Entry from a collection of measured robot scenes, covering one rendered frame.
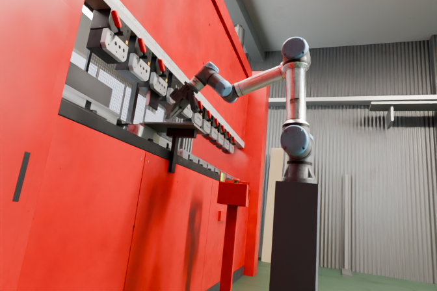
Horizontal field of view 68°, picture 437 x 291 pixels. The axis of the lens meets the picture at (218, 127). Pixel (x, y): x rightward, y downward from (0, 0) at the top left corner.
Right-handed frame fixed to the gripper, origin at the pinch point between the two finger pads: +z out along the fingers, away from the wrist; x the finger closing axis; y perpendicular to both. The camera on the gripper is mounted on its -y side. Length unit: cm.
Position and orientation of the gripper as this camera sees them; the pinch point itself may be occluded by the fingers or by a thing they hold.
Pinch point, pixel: (168, 118)
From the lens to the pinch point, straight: 165.4
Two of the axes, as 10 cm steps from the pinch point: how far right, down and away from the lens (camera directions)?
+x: -2.7, -2.7, -9.3
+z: -6.9, 7.2, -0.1
